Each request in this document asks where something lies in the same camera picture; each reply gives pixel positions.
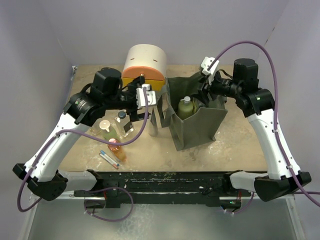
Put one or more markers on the green pump lotion bottle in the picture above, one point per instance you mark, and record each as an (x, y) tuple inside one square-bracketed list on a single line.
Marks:
[(185, 108)]

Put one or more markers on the clear square bottle black label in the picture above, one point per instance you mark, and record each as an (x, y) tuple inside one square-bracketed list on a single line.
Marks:
[(124, 124)]

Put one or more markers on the amber bottle white cap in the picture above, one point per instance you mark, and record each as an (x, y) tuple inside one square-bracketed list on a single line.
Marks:
[(95, 130)]

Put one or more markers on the round-top mini drawer cabinet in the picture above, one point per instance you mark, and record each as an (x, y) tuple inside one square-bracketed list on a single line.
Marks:
[(146, 60)]

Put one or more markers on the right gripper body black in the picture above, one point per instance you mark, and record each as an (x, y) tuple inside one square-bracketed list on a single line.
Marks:
[(220, 85)]

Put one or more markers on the clear square bottle front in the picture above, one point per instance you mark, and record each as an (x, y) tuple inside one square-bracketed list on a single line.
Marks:
[(196, 105)]

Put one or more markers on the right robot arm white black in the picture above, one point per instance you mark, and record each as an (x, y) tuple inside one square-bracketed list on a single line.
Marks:
[(283, 176)]

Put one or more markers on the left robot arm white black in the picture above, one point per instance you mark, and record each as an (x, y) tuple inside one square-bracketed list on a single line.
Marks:
[(106, 92)]

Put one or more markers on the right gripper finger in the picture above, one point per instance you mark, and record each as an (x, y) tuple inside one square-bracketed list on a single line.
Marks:
[(203, 80), (205, 97)]

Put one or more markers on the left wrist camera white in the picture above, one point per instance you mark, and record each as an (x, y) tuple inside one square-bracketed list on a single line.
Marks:
[(145, 96)]

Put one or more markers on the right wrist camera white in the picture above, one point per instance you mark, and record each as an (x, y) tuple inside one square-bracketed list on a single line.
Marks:
[(208, 68)]

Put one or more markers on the clear conical tube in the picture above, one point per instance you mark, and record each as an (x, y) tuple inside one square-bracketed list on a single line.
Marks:
[(152, 125)]

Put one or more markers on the orange bottle pink cap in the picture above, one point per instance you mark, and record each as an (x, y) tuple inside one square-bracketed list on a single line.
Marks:
[(118, 152)]

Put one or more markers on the blue capped pen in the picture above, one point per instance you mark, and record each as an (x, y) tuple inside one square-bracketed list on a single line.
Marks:
[(101, 151)]

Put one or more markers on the red tipped pen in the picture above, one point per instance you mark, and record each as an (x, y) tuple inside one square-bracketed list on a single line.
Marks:
[(110, 161)]

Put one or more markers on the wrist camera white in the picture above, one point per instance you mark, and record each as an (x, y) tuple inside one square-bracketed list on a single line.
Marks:
[(145, 96), (208, 68)]

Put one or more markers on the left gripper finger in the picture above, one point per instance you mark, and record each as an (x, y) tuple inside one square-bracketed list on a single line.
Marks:
[(134, 116), (139, 81)]

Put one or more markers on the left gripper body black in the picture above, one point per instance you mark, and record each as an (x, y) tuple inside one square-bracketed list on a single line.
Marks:
[(127, 99)]

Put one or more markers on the green bottle white flip cap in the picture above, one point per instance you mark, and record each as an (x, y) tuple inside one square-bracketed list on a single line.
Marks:
[(107, 131)]

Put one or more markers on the green canvas bag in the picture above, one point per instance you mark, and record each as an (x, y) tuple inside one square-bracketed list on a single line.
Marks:
[(198, 129)]

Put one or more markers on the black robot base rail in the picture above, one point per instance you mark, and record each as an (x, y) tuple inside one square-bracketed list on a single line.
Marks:
[(207, 188)]

